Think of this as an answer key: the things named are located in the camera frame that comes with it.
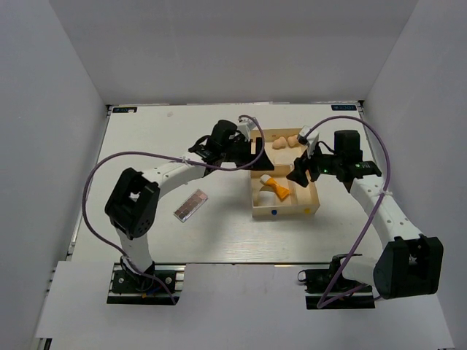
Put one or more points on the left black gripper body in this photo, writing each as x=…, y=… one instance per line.
x=239, y=152

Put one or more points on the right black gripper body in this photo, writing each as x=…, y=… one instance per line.
x=319, y=163

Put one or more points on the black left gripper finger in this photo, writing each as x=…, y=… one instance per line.
x=262, y=163
x=232, y=167

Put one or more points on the orange sunscreen tube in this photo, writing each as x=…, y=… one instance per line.
x=281, y=192

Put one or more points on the beige makeup sponge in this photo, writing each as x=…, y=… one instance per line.
x=279, y=143
x=292, y=141

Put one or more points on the white bottle brown cap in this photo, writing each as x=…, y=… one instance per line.
x=266, y=196

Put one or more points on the long clear eyeshadow palette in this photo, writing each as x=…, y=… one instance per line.
x=191, y=205

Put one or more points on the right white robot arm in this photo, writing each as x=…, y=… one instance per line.
x=410, y=262

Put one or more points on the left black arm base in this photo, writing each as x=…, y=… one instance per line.
x=128, y=288

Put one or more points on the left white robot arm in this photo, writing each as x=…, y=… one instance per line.
x=133, y=202

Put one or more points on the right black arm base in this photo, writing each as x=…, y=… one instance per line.
x=316, y=281

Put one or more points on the cream three-compartment organizer box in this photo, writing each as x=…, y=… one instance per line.
x=301, y=200

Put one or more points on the dark table corner label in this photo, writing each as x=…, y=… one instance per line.
x=344, y=107

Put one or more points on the left table corner label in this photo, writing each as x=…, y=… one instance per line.
x=122, y=109

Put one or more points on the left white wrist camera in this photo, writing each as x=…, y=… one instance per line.
x=245, y=126

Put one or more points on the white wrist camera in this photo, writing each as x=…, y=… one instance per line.
x=308, y=138
x=245, y=126

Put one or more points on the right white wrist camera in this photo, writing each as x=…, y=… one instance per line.
x=308, y=138

